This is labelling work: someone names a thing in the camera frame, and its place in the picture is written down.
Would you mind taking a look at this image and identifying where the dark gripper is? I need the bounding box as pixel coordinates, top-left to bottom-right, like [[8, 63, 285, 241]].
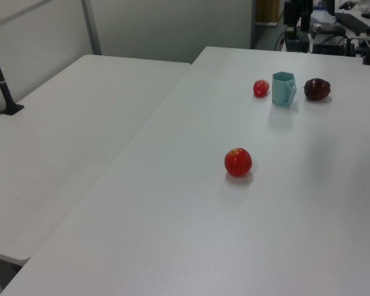
[[284, 0, 314, 32]]

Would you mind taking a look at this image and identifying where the teal hexagonal mug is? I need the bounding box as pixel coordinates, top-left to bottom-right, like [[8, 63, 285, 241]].
[[271, 71, 298, 108]]

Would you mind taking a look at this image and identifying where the grey device behind table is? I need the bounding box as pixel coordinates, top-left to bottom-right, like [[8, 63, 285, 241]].
[[284, 30, 311, 53]]

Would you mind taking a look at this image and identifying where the dark bag on desk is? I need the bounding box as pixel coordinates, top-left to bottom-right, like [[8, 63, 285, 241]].
[[309, 23, 347, 35]]

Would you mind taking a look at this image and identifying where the yellow brown board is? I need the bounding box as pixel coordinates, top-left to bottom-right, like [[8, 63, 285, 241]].
[[255, 0, 280, 26]]

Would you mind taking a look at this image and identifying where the black equipment box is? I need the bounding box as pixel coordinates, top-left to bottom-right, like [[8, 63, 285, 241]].
[[312, 36, 359, 57]]

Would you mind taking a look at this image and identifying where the black keyboard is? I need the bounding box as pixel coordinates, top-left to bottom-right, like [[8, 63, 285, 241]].
[[335, 12, 370, 35]]

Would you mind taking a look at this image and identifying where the dark red apple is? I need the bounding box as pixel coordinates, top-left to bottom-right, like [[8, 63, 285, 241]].
[[303, 77, 332, 102]]

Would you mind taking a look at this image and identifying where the small red apple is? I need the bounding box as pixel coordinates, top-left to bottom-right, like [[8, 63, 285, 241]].
[[253, 79, 270, 99]]

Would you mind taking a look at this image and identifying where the bright red apple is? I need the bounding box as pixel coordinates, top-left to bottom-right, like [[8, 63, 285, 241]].
[[224, 147, 253, 178]]

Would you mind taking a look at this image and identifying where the black camera stand pole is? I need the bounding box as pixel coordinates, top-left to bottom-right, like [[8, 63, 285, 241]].
[[0, 30, 25, 116]]

